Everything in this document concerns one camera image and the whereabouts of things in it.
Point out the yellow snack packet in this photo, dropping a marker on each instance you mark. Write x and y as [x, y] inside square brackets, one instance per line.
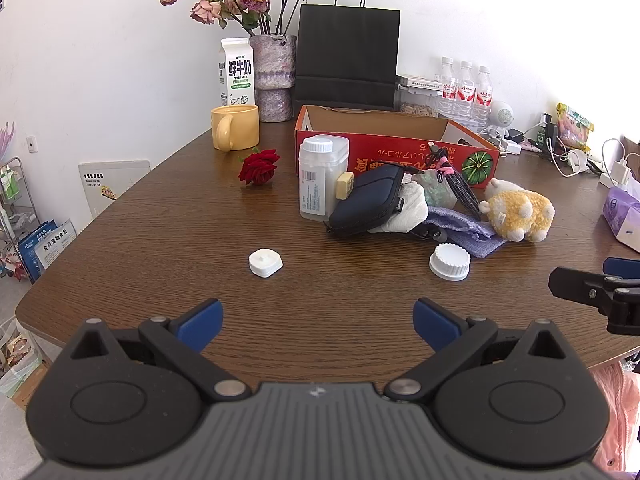
[575, 125]

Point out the clear seed storage container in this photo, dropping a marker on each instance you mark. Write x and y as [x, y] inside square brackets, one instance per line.
[417, 107]

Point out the purple cloth pouch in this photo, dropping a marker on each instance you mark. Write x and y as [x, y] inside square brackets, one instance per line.
[460, 232]

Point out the pale green plastic bag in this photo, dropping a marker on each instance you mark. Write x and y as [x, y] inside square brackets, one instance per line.
[437, 187]

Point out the white power charger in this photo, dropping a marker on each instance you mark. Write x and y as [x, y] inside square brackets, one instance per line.
[620, 172]

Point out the pink thin sticks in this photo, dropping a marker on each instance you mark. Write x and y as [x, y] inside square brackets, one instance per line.
[6, 140]

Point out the white flat panel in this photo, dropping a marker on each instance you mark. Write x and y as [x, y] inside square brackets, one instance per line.
[120, 185]

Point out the white cloth glove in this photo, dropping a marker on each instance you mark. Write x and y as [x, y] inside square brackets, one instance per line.
[412, 207]

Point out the white charger adapter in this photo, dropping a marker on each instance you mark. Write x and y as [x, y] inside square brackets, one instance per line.
[510, 147]

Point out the black paper bag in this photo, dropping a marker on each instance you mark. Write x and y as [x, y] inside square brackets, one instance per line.
[347, 45]

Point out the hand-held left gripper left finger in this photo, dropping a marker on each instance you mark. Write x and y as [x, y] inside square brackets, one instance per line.
[202, 322]

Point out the clear plastic floor bag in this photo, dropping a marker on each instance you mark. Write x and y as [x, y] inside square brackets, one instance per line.
[17, 360]

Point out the yellow white plush toy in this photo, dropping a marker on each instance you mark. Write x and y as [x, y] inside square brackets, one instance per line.
[520, 212]

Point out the dark navy zip pouch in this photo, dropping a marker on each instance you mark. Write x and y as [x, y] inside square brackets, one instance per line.
[367, 200]

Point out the clear white-lidded plastic container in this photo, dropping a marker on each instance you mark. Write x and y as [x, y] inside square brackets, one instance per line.
[317, 185]

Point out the white green milk carton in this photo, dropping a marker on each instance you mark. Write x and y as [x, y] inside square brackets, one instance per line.
[237, 75]

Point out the large white ribbed cap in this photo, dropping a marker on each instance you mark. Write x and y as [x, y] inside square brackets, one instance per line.
[450, 262]

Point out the red cardboard box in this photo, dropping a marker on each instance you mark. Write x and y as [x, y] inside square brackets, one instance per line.
[390, 145]

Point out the purple tissue pack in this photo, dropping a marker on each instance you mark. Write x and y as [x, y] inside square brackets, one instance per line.
[622, 215]

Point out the small white square device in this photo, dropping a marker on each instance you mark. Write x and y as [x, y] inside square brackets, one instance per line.
[265, 265]

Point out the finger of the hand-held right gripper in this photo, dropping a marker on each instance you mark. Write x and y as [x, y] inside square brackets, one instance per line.
[580, 284]
[622, 265]

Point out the white wall socket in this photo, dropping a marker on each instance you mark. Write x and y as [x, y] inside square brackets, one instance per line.
[32, 144]

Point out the pink clothing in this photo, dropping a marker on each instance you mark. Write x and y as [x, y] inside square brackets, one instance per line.
[620, 410]

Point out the white round speaker device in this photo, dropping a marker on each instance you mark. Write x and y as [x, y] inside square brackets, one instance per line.
[502, 112]

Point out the red rose flower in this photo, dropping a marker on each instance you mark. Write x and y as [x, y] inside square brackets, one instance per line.
[258, 167]

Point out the yellow ceramic mug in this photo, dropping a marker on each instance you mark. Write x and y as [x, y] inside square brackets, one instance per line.
[242, 127]

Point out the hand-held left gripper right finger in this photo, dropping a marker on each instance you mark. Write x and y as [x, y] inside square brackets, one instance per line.
[435, 322]

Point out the blue white printed packet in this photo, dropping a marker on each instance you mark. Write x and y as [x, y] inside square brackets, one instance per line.
[42, 252]

